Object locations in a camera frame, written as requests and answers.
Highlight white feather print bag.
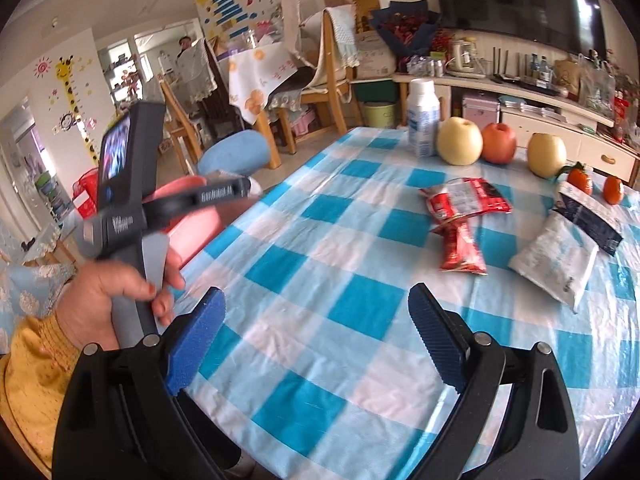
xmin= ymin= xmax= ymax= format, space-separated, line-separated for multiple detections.
xmin=508 ymin=211 xmax=599 ymax=313

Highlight dark red bird packet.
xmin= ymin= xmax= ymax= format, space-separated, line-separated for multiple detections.
xmin=434 ymin=220 xmax=487 ymax=275

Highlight dark blue white bag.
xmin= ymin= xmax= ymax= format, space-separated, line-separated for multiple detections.
xmin=553 ymin=181 xmax=623 ymax=256

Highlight red Tea Talk packet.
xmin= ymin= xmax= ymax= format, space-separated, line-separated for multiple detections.
xmin=419 ymin=178 xmax=512 ymax=226

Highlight yellow sleeve forearm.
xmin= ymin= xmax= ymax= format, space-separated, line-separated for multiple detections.
xmin=1 ymin=313 xmax=80 ymax=479

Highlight pink plastic trash bin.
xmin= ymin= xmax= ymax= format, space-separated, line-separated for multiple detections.
xmin=142 ymin=171 xmax=250 ymax=266

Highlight person's left hand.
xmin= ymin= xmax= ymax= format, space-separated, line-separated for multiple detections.
xmin=54 ymin=248 xmax=184 ymax=350

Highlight blue cushioned stool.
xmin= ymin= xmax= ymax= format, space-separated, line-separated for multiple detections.
xmin=196 ymin=130 xmax=271 ymax=176

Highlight person in background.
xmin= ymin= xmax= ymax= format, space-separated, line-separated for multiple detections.
xmin=176 ymin=36 xmax=200 ymax=80

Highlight orange print table cover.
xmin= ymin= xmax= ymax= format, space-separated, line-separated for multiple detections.
xmin=229 ymin=42 xmax=297 ymax=125

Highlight blue checkered tablecloth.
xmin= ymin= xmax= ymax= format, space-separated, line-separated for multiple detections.
xmin=176 ymin=128 xmax=639 ymax=479

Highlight wooden dining chair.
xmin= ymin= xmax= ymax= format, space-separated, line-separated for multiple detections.
xmin=254 ymin=8 xmax=363 ymax=169

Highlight orange tangerine with leaf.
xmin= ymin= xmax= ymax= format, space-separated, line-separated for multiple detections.
xmin=555 ymin=162 xmax=592 ymax=195

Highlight green waste bucket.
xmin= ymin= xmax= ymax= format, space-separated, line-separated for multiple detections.
xmin=362 ymin=102 xmax=397 ymax=129

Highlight yellow pear right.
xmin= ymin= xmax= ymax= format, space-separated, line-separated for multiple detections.
xmin=526 ymin=132 xmax=566 ymax=179

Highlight yellow pear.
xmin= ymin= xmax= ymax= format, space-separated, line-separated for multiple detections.
xmin=526 ymin=132 xmax=566 ymax=179
xmin=436 ymin=117 xmax=484 ymax=166

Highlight red apple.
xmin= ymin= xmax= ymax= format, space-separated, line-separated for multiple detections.
xmin=482 ymin=122 xmax=518 ymax=165

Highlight yellow pear left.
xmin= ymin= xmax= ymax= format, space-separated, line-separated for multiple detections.
xmin=436 ymin=117 xmax=484 ymax=166

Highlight white milk bottle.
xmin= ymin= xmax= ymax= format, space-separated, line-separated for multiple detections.
xmin=407 ymin=78 xmax=440 ymax=158

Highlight cream tv cabinet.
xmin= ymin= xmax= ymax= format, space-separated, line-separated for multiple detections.
xmin=391 ymin=71 xmax=640 ymax=189

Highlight dark blue flower bouquet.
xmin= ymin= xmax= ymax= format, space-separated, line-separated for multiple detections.
xmin=369 ymin=0 xmax=440 ymax=58

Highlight white electric kettle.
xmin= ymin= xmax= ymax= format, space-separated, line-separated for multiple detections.
xmin=445 ymin=37 xmax=487 ymax=79

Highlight black flat television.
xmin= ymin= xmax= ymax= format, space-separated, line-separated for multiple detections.
xmin=438 ymin=0 xmax=606 ymax=55

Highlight giraffe height wall sticker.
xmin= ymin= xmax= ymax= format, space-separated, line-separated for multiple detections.
xmin=55 ymin=55 xmax=99 ymax=166

